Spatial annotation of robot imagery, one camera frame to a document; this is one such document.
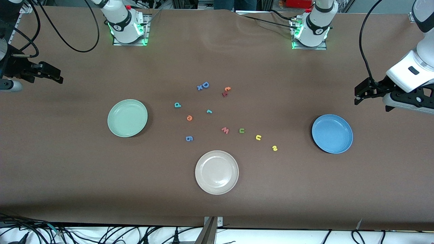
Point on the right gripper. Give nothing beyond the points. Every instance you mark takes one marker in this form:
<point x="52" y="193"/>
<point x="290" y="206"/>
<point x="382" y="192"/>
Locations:
<point x="14" y="66"/>

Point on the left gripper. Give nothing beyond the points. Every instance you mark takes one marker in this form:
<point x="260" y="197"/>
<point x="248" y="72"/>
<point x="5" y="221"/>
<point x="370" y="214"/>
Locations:
<point x="382" y="84"/>

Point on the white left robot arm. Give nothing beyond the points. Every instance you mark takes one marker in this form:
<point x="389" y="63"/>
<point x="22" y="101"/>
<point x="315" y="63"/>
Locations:
<point x="317" y="23"/>

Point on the blue plate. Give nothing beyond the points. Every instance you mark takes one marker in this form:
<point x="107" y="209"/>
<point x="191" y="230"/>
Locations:
<point x="332" y="134"/>

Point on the light green plate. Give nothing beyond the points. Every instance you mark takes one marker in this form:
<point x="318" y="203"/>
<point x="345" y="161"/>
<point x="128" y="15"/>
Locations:
<point x="127" y="118"/>

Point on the brown table cover mat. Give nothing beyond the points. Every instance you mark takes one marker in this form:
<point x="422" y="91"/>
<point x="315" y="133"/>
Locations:
<point x="67" y="169"/>

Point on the red box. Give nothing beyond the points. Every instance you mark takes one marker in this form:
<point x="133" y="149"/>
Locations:
<point x="298" y="3"/>

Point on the pink foam letter w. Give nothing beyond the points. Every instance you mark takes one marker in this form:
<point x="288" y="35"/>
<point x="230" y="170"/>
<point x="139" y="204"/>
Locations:
<point x="225" y="130"/>

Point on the blue foam letter g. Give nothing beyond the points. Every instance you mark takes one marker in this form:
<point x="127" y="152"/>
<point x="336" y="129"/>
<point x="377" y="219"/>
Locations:
<point x="189" y="138"/>

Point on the blue foam letter D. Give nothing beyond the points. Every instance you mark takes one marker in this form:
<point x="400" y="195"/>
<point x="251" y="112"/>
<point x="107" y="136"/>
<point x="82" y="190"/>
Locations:
<point x="206" y="85"/>

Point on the person in blue jeans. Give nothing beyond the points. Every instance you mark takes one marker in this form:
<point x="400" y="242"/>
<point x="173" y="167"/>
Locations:
<point x="223" y="3"/>

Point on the beige plate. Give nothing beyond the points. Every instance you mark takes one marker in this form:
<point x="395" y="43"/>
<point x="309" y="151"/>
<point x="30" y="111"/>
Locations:
<point x="217" y="173"/>

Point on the black power plug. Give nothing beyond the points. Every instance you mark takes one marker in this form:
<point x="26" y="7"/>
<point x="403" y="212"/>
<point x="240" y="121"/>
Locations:
<point x="176" y="235"/>

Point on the aluminium frame rail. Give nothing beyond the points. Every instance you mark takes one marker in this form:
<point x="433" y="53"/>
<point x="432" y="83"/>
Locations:
<point x="25" y="8"/>
<point x="412" y="18"/>

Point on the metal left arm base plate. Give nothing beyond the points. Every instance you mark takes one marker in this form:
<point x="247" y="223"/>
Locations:
<point x="310" y="48"/>

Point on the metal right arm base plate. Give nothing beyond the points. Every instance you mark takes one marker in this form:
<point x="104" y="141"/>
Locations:
<point x="130" y="44"/>

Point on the aluminium bracket profile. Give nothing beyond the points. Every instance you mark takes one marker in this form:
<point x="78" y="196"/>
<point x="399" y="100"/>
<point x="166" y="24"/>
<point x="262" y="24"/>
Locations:
<point x="213" y="222"/>

